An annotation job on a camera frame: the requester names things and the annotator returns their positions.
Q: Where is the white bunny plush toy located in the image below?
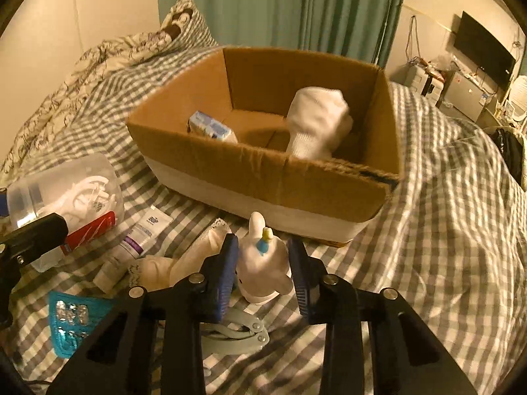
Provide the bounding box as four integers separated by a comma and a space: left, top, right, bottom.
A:
236, 211, 293, 305

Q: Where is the grey green pliers tool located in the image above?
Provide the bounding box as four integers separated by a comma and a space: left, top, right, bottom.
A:
200, 308, 270, 358

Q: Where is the grey cabinet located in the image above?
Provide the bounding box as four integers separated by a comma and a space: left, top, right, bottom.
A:
438, 70, 489, 122

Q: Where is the white sock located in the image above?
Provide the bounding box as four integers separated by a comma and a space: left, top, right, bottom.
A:
286, 87, 354, 161

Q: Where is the floral pillow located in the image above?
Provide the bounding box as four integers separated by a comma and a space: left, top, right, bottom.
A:
161, 0, 218, 51

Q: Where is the oval white mirror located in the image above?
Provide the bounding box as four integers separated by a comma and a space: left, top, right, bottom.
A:
505, 75, 527, 123

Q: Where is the white cream tube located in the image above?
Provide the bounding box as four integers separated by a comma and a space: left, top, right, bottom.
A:
93, 206, 173, 293

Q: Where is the green curtain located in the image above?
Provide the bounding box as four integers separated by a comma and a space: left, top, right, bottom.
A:
158, 0, 403, 67

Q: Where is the clear plastic jar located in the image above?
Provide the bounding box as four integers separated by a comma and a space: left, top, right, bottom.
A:
4, 152, 124, 273

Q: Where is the teal blister pack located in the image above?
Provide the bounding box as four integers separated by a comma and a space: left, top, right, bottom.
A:
48, 291, 113, 358

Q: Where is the wall television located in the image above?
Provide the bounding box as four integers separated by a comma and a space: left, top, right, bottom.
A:
454, 12, 516, 90

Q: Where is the white suitcase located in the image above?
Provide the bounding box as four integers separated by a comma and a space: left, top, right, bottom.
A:
404, 65, 444, 106

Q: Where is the blue tissue pack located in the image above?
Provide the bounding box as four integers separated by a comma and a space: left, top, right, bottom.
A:
188, 111, 237, 144

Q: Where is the black and white bag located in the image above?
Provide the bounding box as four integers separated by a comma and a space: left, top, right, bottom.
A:
489, 127, 526, 191

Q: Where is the grey checkered bed cover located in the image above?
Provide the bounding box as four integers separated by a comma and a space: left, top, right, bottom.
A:
2, 48, 526, 394

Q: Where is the floral patterned duvet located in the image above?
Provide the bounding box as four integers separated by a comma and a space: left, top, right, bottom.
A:
1, 30, 172, 178

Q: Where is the cardboard box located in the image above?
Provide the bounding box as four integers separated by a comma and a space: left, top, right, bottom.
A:
127, 47, 402, 244

